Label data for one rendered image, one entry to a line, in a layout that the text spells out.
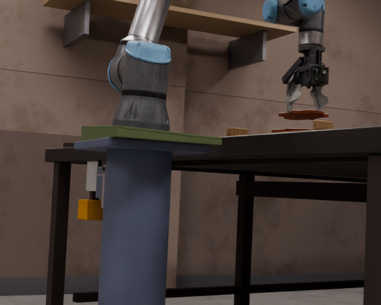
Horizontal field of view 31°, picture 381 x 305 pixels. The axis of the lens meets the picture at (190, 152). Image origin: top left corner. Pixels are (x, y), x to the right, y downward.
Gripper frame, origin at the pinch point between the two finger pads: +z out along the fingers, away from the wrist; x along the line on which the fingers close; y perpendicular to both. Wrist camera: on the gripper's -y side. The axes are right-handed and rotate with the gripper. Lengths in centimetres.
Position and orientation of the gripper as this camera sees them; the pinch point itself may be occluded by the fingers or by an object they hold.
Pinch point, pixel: (303, 114)
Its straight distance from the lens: 211.8
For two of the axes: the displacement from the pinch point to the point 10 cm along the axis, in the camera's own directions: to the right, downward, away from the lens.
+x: 9.0, 0.7, 4.3
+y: 4.4, -0.3, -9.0
